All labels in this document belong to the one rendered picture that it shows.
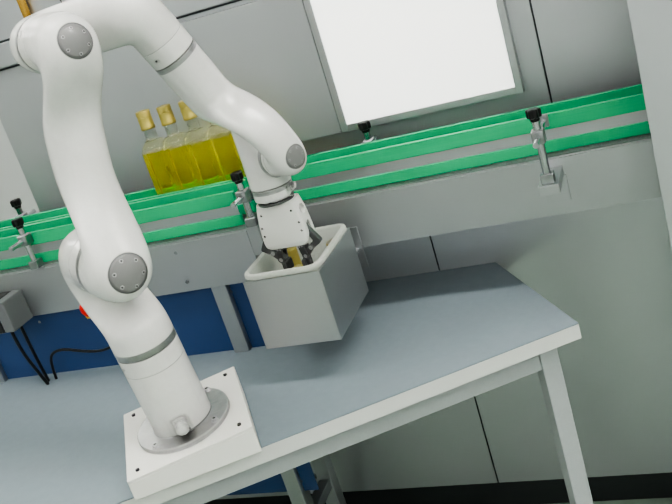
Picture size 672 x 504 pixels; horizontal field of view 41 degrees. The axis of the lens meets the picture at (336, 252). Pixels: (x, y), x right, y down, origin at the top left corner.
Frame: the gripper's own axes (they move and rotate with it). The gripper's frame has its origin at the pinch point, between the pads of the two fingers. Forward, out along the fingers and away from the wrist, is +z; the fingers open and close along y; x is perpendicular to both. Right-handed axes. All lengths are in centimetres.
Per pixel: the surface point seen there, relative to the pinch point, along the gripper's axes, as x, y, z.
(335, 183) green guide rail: -22.3, -4.0, -9.4
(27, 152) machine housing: -40, 87, -29
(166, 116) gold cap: -24, 32, -32
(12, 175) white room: -331, 352, 33
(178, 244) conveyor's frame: -10.4, 32.4, -5.8
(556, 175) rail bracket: -15, -52, -5
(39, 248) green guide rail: -12, 71, -11
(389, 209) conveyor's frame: -20.6, -15.1, -1.8
